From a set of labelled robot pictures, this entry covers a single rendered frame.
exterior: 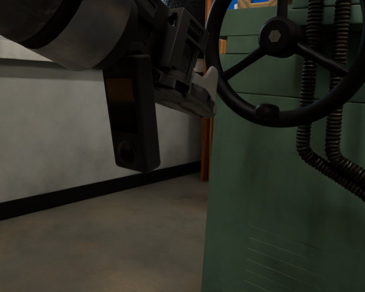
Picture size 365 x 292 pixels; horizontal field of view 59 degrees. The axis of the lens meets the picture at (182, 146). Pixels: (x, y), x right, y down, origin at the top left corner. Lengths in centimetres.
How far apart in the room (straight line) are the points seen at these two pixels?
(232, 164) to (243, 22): 33
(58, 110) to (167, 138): 81
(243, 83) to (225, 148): 16
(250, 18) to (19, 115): 127
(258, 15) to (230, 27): 7
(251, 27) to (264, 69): 10
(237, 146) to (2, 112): 123
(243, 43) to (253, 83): 9
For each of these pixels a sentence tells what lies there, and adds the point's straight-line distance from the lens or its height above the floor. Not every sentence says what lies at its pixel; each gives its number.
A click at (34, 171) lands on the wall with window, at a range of 185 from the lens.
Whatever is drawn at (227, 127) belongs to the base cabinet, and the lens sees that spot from 81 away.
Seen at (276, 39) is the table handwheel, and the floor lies 80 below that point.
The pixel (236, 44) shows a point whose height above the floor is 82.
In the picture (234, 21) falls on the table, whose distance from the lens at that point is 82.
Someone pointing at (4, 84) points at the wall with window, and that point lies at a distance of 174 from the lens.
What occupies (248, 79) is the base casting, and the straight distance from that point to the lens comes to 78.
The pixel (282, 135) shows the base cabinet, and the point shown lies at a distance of 76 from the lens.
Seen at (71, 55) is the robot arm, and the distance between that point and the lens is 27.
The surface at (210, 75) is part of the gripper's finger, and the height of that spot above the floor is 74.
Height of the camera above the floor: 74
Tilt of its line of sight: 12 degrees down
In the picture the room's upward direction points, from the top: 3 degrees clockwise
